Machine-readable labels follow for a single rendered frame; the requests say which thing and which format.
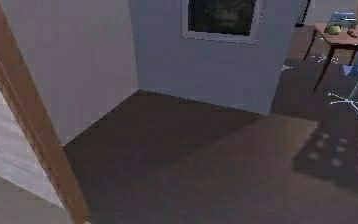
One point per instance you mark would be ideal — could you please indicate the brown wooden table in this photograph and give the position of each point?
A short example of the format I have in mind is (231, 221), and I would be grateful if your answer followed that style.
(337, 37)

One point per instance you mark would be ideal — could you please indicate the green round object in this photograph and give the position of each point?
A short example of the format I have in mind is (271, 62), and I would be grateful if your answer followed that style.
(334, 29)

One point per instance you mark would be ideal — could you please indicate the blue office chair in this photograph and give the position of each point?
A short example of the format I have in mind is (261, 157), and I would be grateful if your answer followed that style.
(357, 68)

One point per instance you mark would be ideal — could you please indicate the blue grey box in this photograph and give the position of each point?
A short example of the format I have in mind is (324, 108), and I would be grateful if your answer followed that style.
(344, 19)

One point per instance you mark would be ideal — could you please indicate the small red brown object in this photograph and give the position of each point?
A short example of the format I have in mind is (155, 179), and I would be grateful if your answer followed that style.
(351, 32)

